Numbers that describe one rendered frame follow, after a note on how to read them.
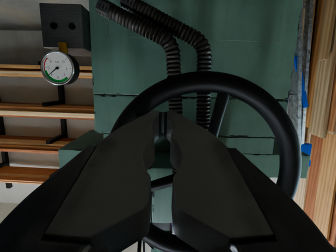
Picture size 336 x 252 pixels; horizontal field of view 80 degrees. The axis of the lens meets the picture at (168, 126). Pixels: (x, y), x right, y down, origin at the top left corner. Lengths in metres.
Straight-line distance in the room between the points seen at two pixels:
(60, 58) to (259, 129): 0.44
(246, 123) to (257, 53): 0.15
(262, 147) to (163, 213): 0.27
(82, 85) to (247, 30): 2.89
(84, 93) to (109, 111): 2.74
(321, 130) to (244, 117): 1.43
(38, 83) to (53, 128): 0.68
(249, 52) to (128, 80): 0.27
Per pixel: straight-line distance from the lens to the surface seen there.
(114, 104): 0.47
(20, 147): 3.29
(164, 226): 0.51
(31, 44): 3.62
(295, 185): 0.35
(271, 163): 0.55
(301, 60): 1.37
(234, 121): 0.49
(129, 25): 0.36
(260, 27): 0.51
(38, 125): 3.66
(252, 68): 0.49
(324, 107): 1.87
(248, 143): 0.51
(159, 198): 0.42
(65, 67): 0.44
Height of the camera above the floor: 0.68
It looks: 12 degrees up
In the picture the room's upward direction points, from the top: 178 degrees counter-clockwise
